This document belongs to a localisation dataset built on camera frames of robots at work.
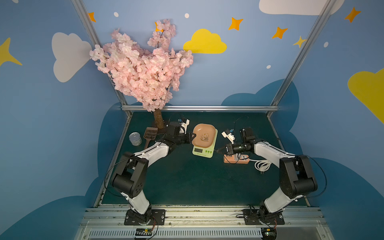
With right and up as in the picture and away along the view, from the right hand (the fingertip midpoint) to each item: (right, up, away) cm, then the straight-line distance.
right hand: (219, 150), depth 86 cm
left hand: (-13, +10, +3) cm, 17 cm away
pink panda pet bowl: (-8, +9, +2) cm, 12 cm away
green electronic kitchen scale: (-7, -1, 0) cm, 7 cm away
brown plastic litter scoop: (-47, +9, +21) cm, 52 cm away
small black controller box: (+22, -39, -13) cm, 47 cm away
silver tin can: (-54, +6, +12) cm, 56 cm away
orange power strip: (+8, -6, +7) cm, 12 cm away
